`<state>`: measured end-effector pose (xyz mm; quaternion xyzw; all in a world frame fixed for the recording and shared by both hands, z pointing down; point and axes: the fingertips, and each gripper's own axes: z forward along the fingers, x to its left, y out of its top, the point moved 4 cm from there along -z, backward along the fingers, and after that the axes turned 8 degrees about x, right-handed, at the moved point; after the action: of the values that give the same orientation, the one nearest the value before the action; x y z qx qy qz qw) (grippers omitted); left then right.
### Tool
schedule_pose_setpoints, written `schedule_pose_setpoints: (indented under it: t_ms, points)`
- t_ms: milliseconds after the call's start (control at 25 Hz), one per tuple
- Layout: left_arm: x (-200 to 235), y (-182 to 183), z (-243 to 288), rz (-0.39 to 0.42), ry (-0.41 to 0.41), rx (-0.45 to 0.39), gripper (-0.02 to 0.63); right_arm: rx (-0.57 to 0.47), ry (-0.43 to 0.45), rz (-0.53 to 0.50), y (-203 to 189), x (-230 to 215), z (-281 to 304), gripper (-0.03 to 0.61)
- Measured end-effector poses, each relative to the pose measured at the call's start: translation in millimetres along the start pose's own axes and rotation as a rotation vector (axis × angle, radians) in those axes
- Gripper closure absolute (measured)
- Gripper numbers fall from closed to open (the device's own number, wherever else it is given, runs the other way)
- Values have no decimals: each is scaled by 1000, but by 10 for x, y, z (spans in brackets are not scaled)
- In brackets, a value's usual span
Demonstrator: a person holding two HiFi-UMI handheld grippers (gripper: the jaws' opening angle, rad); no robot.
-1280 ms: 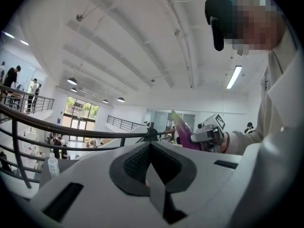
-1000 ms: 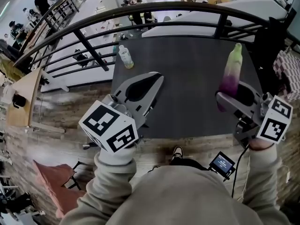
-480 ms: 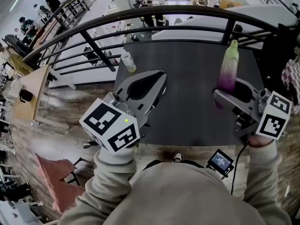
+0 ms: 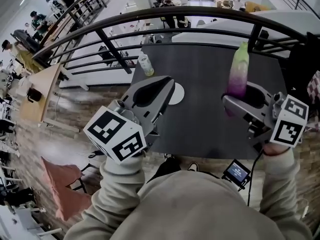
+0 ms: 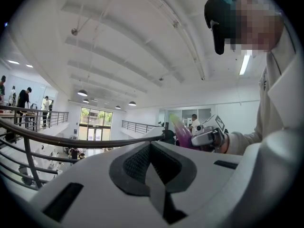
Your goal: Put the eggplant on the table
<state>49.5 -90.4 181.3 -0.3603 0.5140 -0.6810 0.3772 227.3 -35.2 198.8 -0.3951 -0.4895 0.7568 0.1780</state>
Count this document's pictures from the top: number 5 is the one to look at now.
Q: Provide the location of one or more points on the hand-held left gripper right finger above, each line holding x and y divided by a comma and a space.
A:
202, 186

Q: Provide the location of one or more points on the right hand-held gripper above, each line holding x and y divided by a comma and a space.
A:
217, 125

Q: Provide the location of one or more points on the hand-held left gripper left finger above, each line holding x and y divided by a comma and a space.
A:
95, 193

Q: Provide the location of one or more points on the purple and green eggplant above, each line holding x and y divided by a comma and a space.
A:
183, 132

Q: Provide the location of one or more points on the person's right forearm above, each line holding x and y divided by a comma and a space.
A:
244, 141

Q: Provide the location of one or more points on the black office chair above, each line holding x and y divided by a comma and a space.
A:
169, 136

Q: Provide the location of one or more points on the straight metal balcony railing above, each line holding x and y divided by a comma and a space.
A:
137, 126
57, 117

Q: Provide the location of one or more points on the glass entrance doors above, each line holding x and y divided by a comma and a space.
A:
95, 125

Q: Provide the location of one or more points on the dark pendant lamp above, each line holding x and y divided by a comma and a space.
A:
118, 107
132, 103
82, 93
86, 101

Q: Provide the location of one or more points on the black curved metal railing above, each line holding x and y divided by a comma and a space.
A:
27, 151

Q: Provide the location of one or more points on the long ceiling tube light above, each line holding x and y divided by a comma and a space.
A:
244, 64

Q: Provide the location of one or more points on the person's beige sweatshirt torso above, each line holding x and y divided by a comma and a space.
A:
285, 103

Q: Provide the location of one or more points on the person's head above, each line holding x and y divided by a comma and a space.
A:
259, 25

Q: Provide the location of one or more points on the round ceiling fixture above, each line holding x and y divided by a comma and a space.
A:
74, 31

